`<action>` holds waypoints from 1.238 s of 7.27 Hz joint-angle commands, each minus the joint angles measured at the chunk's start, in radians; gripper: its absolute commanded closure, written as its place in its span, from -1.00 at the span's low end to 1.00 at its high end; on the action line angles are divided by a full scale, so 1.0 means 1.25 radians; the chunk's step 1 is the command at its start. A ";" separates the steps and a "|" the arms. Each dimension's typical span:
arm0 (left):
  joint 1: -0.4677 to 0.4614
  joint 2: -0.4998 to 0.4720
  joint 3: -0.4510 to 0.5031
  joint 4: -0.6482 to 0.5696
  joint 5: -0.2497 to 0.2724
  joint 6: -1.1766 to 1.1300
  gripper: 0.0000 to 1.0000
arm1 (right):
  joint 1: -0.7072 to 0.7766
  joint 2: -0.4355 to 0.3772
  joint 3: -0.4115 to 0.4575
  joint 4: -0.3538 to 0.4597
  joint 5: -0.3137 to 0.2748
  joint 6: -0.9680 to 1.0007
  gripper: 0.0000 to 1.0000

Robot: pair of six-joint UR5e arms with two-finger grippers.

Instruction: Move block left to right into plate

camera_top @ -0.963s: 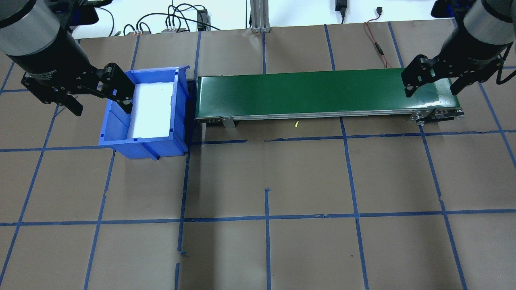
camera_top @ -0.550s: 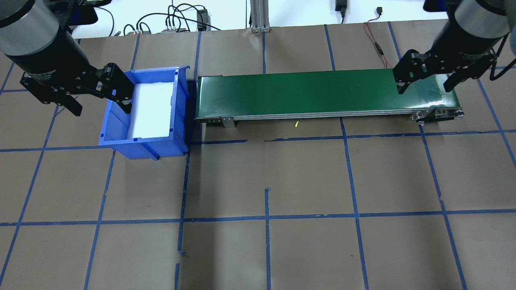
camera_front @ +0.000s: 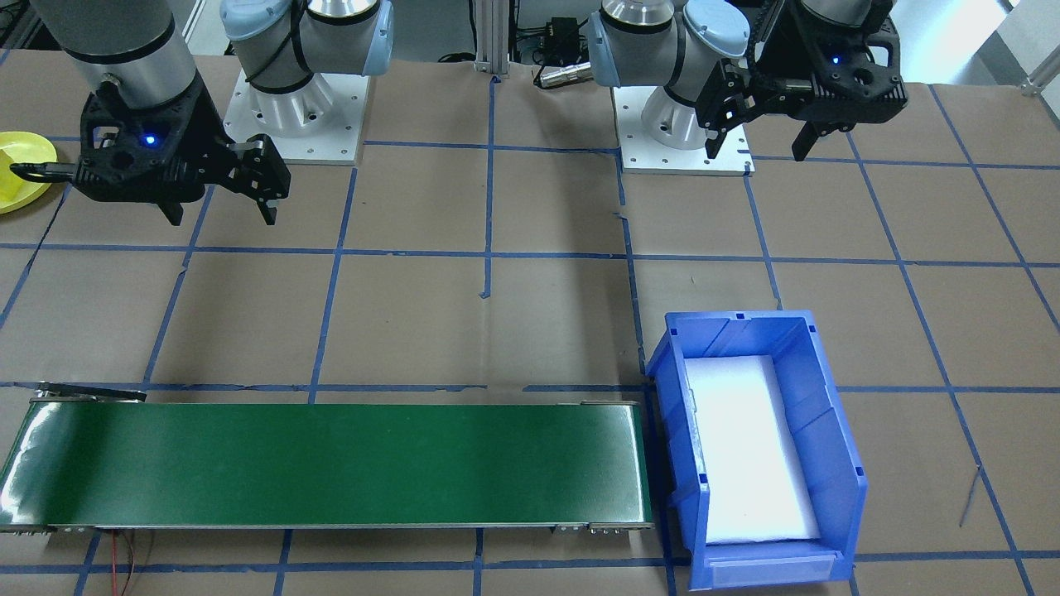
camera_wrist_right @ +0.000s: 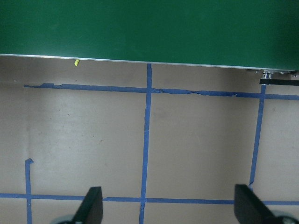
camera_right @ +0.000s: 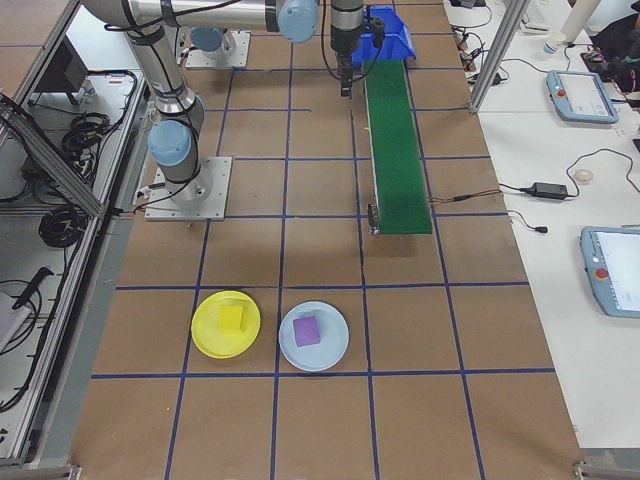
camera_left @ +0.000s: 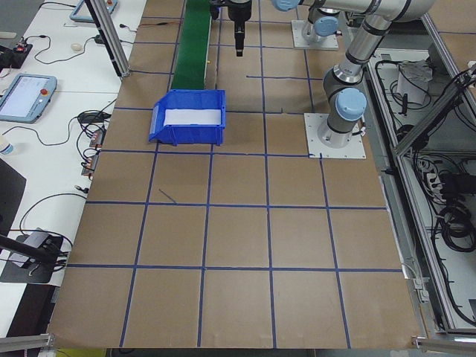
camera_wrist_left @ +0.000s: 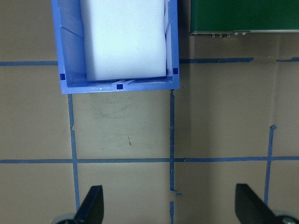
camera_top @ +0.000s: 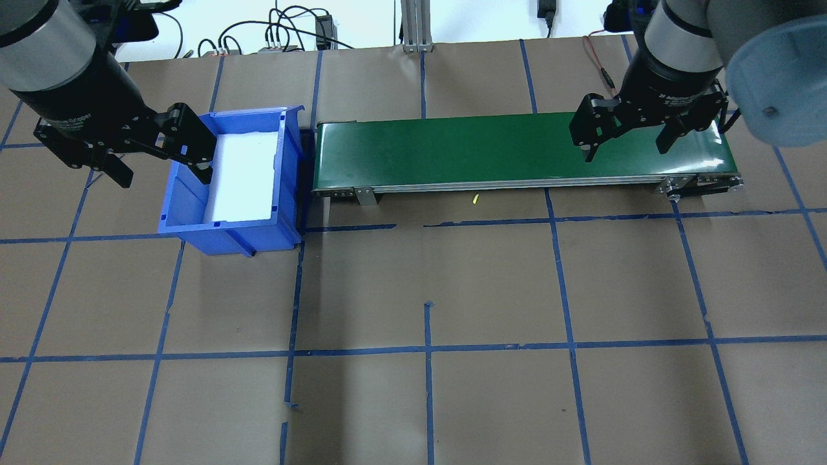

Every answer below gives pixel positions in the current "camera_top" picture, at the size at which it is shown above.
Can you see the white foam pad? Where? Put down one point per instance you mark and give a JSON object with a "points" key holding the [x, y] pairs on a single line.
{"points": [[242, 177]]}

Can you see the small grey hub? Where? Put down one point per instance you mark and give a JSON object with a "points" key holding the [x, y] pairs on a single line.
{"points": [[281, 46], [216, 50]]}

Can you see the blue plastic bin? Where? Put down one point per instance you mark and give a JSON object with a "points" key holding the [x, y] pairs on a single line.
{"points": [[226, 237]]}

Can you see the green conveyor belt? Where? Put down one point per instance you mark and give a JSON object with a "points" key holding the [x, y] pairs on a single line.
{"points": [[484, 152]]}

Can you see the black plug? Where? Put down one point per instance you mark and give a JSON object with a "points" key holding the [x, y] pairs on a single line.
{"points": [[546, 13]]}

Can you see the black adapter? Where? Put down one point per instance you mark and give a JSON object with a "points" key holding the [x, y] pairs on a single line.
{"points": [[325, 31]]}

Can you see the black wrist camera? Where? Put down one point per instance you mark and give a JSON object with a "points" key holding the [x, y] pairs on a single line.
{"points": [[132, 22], [623, 16]]}

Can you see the aluminium profile post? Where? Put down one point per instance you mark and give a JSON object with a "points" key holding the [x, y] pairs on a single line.
{"points": [[417, 26]]}

